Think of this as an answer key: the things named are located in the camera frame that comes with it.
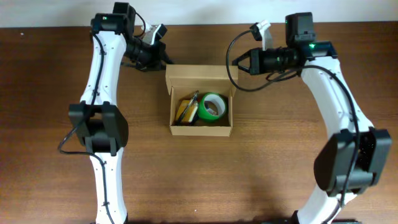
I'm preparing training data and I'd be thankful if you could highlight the brown cardboard box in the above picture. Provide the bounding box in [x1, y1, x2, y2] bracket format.
[165, 65, 236, 137]

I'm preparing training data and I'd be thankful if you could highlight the black pen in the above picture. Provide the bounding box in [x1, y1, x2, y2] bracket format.
[176, 90, 199, 124]

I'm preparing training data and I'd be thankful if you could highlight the green tape roll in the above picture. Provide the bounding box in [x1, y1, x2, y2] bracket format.
[197, 92, 227, 122]

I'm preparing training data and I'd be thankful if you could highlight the small blue white box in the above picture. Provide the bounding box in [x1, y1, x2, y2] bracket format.
[205, 103, 218, 116]

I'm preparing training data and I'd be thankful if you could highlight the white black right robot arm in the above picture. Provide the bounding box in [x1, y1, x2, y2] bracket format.
[226, 12, 392, 224]

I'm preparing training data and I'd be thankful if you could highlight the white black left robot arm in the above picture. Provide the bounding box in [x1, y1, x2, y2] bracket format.
[65, 2, 172, 223]

